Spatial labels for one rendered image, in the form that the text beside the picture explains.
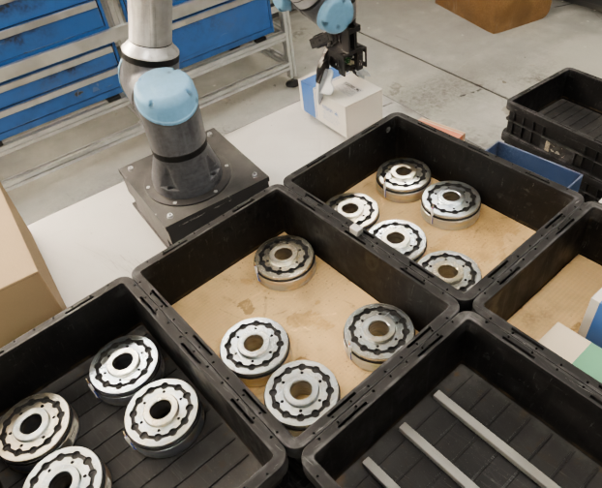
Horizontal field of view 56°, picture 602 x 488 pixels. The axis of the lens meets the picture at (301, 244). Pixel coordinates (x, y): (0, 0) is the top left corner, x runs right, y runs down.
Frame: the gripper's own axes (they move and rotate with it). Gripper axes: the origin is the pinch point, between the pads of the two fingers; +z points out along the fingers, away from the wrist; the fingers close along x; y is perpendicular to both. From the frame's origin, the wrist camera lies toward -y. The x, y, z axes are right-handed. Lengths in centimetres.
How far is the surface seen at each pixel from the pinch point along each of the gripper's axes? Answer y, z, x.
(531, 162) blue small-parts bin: 49, 3, 14
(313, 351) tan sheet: 64, -5, -55
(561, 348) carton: 88, -11, -31
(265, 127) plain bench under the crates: -11.9, 8.3, -16.9
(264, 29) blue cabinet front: -140, 44, 58
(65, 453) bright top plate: 58, -8, -90
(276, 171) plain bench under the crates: 7.1, 8.2, -25.9
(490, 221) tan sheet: 61, -5, -14
